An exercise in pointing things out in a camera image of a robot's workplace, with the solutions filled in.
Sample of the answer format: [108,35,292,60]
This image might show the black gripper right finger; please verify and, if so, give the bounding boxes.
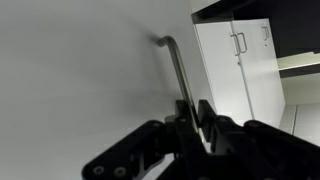
[198,98,320,180]

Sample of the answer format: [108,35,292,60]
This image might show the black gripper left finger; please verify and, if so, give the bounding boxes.
[81,99,208,180]

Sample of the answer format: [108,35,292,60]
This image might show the steel cabinet door handle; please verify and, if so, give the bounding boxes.
[238,31,249,55]
[156,35,202,135]
[261,25,271,42]
[230,32,241,57]

